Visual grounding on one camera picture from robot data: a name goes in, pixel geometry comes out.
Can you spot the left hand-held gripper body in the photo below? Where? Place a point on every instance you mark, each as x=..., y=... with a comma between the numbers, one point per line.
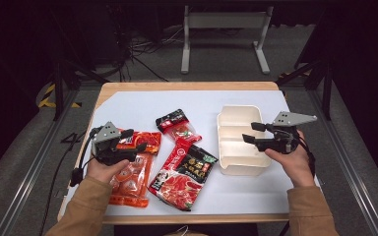
x=106, y=144

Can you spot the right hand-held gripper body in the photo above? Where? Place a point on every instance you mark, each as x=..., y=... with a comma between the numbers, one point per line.
x=283, y=139

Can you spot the white divided container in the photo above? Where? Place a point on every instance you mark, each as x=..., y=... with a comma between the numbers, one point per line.
x=238, y=159

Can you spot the large orange clear packet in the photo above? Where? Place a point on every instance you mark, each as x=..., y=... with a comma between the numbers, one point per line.
x=134, y=183

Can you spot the large red black packet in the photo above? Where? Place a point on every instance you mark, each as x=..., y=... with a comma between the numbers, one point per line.
x=183, y=185

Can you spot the person's left hand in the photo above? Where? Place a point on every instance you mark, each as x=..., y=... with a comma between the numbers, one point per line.
x=103, y=172

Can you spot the person's right hand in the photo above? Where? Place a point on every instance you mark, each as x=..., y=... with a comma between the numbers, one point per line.
x=295, y=167

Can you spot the small red black packet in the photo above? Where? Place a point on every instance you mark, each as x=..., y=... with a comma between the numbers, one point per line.
x=178, y=129

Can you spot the white table mat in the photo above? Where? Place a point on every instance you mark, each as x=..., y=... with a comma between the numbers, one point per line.
x=190, y=98

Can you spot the yellow black hazard tape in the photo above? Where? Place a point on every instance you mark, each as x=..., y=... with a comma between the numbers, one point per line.
x=46, y=95

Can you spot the white metal stand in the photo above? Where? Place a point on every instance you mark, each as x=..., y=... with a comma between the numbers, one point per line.
x=226, y=20

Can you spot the aluminium floor rail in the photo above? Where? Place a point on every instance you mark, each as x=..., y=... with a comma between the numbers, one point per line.
x=353, y=177
x=30, y=177

